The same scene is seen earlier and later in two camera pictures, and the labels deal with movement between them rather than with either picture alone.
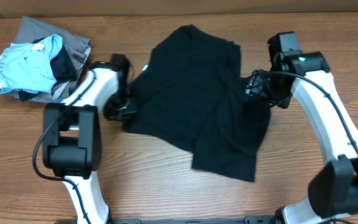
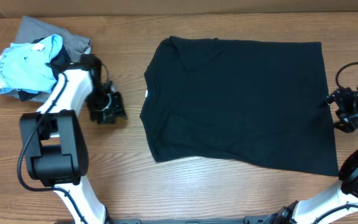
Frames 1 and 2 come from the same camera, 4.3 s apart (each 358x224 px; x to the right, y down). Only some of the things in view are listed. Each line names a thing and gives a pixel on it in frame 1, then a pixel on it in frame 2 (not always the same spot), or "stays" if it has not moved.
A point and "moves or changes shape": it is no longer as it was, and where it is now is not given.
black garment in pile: x=62 y=68 stays
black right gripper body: x=266 y=86 -> x=355 y=108
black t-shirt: x=190 y=92 moves or changes shape
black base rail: x=248 y=220 stays
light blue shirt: x=27 y=66 stays
